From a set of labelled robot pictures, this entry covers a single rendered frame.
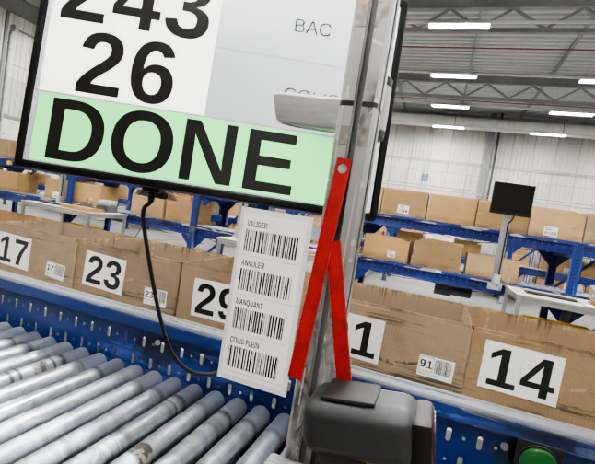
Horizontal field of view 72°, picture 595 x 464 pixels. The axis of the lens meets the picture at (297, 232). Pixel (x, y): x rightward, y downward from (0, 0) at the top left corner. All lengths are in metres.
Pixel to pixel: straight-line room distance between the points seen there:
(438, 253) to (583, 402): 4.28
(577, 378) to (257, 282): 0.81
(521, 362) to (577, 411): 0.14
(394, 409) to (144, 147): 0.43
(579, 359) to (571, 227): 4.68
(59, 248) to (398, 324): 1.09
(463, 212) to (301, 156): 5.06
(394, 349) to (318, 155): 0.63
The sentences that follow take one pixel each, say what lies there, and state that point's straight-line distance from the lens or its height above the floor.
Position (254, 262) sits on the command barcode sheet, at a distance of 0.46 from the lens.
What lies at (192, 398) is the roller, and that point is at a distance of 1.16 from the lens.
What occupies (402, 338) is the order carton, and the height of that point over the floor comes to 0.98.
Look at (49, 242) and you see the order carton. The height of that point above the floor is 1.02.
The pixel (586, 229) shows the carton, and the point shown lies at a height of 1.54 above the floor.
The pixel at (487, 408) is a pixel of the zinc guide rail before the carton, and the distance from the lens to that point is 1.05.
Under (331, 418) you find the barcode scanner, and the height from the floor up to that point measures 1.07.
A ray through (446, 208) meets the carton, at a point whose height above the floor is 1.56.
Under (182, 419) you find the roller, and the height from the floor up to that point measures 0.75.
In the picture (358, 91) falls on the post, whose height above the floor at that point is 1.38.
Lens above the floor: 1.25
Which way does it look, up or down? 3 degrees down
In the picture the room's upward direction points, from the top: 9 degrees clockwise
